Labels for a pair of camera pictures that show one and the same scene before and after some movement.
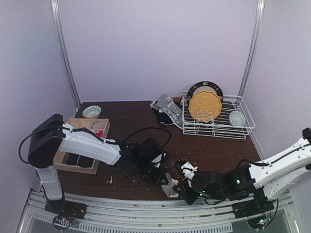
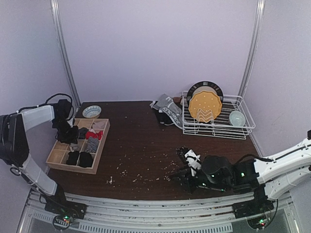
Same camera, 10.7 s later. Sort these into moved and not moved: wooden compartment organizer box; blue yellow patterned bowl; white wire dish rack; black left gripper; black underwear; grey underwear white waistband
Moved: grey underwear white waistband; black left gripper
Not moved: blue yellow patterned bowl; wooden compartment organizer box; white wire dish rack; black underwear
